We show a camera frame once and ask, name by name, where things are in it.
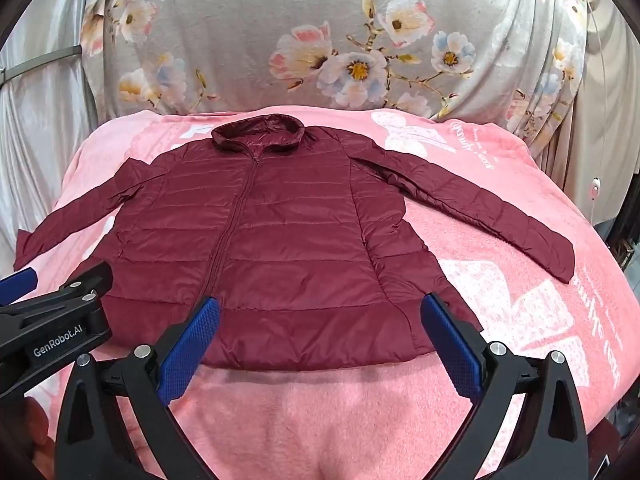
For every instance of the grey curtain tieback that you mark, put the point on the grey curtain tieback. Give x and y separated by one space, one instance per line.
45 62

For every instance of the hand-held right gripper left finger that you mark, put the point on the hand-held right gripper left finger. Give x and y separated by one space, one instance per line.
190 350

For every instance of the white curtain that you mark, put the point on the white curtain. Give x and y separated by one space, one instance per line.
40 135

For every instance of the maroon puffer jacket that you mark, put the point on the maroon puffer jacket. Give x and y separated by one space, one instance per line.
300 235

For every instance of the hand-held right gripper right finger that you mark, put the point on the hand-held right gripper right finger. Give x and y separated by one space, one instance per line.
450 350

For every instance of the beige curtain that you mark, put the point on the beige curtain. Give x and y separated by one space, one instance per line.
612 110

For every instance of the grey floral bed sheet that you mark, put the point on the grey floral bed sheet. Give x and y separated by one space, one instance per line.
300 0

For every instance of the dark wooden furniture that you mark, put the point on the dark wooden furniture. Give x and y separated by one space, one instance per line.
625 245

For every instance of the person's left hand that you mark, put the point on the person's left hand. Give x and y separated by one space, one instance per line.
32 427

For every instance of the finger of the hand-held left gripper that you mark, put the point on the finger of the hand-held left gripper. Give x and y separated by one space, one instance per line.
87 277
17 282

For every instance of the pink printed blanket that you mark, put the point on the pink printed blanket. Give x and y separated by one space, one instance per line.
310 410

